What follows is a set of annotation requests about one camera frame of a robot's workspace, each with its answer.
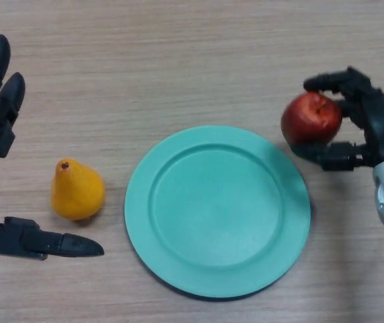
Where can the green round plate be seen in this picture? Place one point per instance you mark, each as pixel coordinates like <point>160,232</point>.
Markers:
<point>212,212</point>

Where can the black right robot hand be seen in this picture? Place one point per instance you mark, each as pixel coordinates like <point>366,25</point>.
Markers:
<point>380,124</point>

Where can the red apple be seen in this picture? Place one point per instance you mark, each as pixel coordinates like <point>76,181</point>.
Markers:
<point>309,117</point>

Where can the yellow pear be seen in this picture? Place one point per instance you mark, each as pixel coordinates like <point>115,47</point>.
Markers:
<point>77,191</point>

